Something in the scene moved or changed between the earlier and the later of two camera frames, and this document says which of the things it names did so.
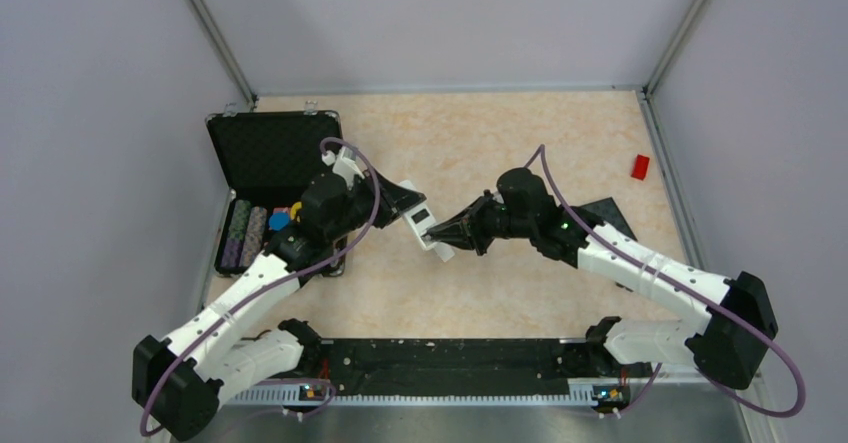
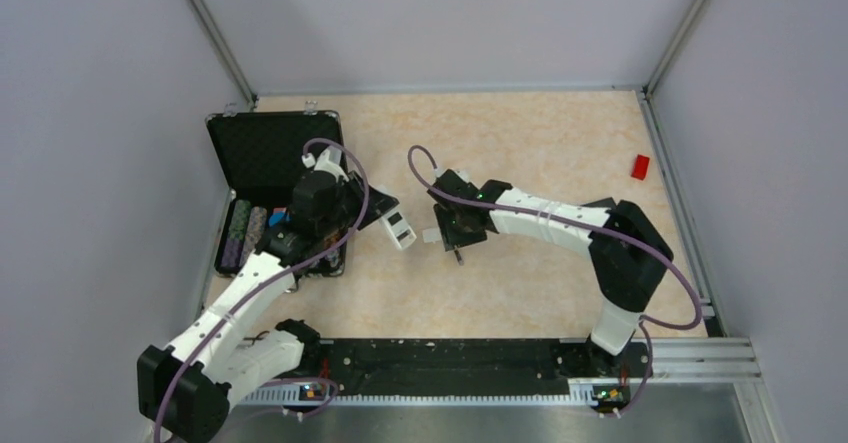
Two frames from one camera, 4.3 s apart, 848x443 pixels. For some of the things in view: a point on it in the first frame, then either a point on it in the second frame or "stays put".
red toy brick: x=640 y=166 stays put
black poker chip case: x=268 y=156 stays put
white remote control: x=419 y=219 -> x=399 y=227
